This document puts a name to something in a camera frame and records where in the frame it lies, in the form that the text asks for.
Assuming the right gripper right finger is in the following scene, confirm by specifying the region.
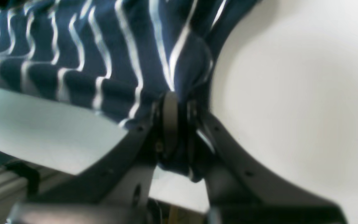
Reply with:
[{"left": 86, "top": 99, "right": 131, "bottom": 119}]
[{"left": 187, "top": 100, "right": 347, "bottom": 224}]

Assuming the navy white striped T-shirt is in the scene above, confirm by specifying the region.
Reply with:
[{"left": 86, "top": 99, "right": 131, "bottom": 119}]
[{"left": 0, "top": 0, "right": 259, "bottom": 174}]

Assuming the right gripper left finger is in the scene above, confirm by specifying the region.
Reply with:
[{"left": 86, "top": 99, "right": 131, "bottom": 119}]
[{"left": 7, "top": 92, "right": 179, "bottom": 224}]

